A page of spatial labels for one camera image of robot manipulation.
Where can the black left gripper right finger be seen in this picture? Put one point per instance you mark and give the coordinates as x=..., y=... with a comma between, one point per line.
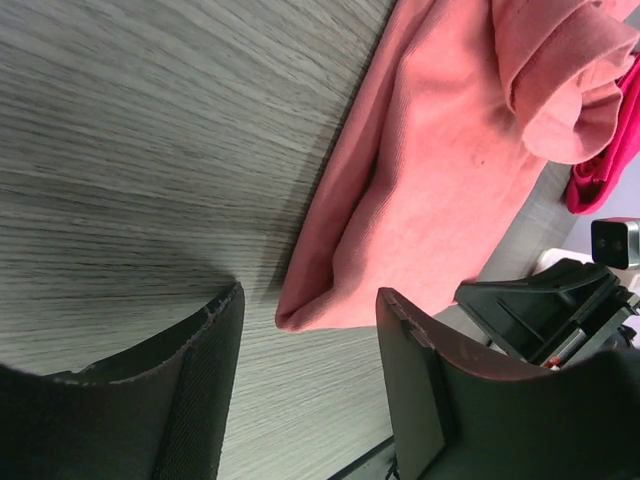
x=460, y=410

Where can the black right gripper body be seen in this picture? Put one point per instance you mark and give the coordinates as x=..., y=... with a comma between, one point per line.
x=582, y=306

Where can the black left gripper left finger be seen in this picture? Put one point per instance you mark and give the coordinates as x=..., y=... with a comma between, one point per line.
x=157, y=410

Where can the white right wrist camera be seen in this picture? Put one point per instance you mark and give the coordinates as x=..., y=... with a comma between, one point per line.
x=615, y=242

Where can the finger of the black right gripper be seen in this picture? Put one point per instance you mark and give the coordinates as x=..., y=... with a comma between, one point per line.
x=504, y=310

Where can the folded magenta t-shirt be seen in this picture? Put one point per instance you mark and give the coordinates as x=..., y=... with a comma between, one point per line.
x=592, y=182

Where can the salmon pink t-shirt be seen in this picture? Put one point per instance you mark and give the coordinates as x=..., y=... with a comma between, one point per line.
x=462, y=107

